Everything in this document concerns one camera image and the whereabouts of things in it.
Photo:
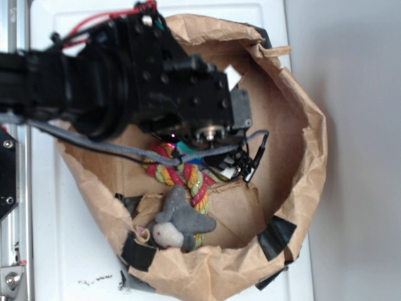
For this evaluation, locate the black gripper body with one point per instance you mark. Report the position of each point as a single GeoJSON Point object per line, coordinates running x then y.
{"type": "Point", "coordinates": [181, 96]}

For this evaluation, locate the green rectangular block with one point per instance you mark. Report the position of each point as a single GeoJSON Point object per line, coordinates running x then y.
{"type": "Point", "coordinates": [187, 150]}

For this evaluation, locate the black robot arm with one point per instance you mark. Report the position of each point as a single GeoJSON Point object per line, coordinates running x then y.
{"type": "Point", "coordinates": [126, 70]}

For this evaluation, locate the grey plush animal toy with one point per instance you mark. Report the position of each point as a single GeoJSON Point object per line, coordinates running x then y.
{"type": "Point", "coordinates": [177, 224]}

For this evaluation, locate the brown paper bag bin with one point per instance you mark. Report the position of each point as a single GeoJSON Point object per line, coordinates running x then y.
{"type": "Point", "coordinates": [261, 226]}

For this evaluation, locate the white plastic tray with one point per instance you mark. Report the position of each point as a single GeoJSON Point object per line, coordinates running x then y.
{"type": "Point", "coordinates": [72, 258]}

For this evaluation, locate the multicolour knotted rope toy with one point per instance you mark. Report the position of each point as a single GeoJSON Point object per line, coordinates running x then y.
{"type": "Point", "coordinates": [196, 178]}

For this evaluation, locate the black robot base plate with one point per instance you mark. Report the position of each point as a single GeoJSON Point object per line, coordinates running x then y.
{"type": "Point", "coordinates": [9, 173]}

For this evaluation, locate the aluminium frame rail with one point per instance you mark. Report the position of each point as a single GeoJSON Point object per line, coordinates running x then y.
{"type": "Point", "coordinates": [16, 238]}

